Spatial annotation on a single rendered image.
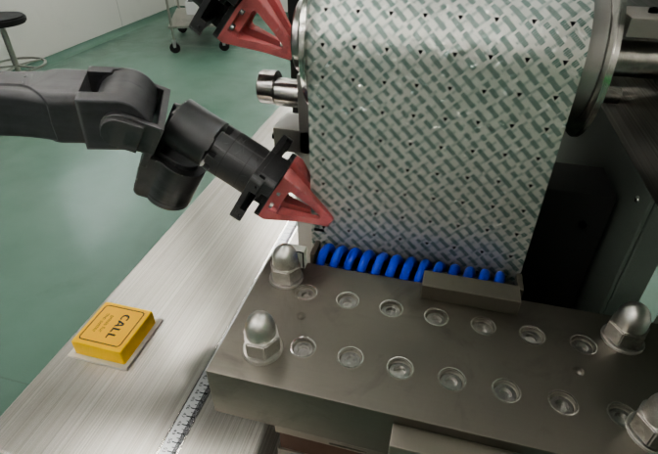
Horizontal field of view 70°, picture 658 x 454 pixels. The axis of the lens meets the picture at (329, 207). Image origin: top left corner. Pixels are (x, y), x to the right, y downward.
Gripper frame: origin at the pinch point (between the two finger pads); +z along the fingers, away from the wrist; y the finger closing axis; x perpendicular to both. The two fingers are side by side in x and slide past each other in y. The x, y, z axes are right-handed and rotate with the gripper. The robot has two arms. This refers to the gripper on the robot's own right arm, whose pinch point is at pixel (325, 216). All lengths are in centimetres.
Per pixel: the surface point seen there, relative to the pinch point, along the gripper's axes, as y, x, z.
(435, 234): 0.3, 6.3, 10.6
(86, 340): 12.8, -25.9, -15.7
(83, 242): -96, -165, -70
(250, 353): 17.9, -3.5, -0.4
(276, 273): 8.4, -3.2, -1.6
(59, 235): -98, -172, -82
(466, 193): 0.3, 12.4, 9.8
